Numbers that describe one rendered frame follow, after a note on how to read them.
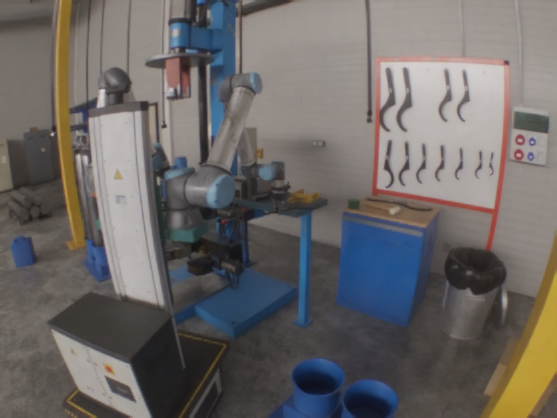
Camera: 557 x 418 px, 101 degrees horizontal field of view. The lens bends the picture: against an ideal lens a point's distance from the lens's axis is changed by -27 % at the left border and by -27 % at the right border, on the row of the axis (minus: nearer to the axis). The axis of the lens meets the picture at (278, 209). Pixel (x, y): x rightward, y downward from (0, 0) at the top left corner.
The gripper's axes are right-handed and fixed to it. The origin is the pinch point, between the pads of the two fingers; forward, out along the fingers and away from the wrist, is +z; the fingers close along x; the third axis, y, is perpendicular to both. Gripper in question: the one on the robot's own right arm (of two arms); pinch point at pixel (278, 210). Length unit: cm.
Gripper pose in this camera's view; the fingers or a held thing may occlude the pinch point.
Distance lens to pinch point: 210.3
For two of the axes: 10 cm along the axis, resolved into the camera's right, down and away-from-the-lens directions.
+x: 6.0, 2.2, -7.7
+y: -8.0, 1.8, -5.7
